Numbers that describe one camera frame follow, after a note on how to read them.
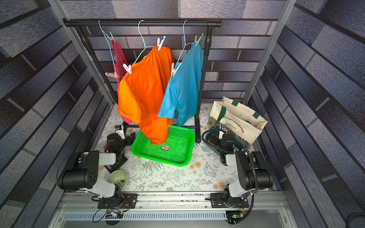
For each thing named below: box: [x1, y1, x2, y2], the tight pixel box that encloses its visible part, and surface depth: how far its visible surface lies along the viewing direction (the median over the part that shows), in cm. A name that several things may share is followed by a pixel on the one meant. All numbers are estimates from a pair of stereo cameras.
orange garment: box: [117, 45, 175, 145], surface depth 74 cm
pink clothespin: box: [104, 72, 120, 79], surface depth 61 cm
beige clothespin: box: [171, 62, 183, 76], surface depth 60 cm
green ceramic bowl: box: [106, 169, 128, 190], surface depth 81 cm
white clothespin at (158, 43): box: [157, 35, 166, 51], surface depth 72 cm
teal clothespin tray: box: [205, 128, 245, 157], surface depth 85 cm
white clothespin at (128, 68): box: [122, 63, 132, 75], surface depth 58 cm
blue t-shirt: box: [157, 42, 204, 127], surface depth 68 cm
